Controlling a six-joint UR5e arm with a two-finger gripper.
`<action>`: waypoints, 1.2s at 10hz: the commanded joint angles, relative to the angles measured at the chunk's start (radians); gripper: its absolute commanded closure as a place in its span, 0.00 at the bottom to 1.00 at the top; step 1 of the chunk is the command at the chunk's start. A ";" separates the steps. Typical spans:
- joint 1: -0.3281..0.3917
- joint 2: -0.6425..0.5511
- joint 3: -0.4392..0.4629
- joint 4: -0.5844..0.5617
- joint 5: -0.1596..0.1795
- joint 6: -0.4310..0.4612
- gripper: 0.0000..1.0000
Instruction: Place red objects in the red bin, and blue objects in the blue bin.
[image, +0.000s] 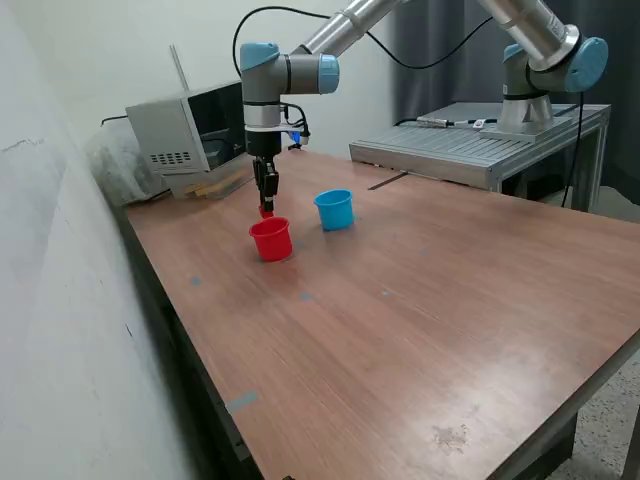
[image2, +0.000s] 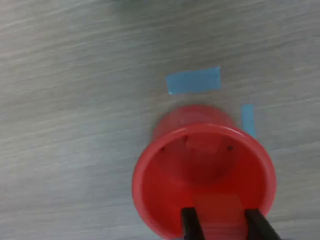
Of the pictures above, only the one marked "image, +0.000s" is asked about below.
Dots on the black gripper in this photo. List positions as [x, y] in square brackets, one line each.
[262, 142]

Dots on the red cube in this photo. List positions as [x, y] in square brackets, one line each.
[261, 212]

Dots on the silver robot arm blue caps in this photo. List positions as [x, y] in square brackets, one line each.
[260, 90]

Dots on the clear acrylic stand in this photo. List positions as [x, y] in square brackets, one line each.
[230, 177]

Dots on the wooden stick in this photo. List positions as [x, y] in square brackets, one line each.
[215, 185]

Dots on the red plastic cup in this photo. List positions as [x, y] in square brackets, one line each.
[271, 245]

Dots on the blue plastic cup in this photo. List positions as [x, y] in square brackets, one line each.
[334, 215]

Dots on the silver microwave oven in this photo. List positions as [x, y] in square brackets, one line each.
[160, 130]

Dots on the thin white rod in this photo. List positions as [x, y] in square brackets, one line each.
[179, 67]

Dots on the clear plastic bag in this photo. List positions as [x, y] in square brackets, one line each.
[117, 170]

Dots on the metal cylinder connector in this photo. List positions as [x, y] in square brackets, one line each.
[435, 121]

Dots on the small white tag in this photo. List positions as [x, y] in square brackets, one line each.
[479, 124]

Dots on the long blue-grey tape strip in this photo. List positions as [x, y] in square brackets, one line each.
[242, 402]

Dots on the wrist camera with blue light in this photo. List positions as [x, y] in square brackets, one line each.
[300, 134]

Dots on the aluminium robot mount table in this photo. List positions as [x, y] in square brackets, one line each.
[450, 145]

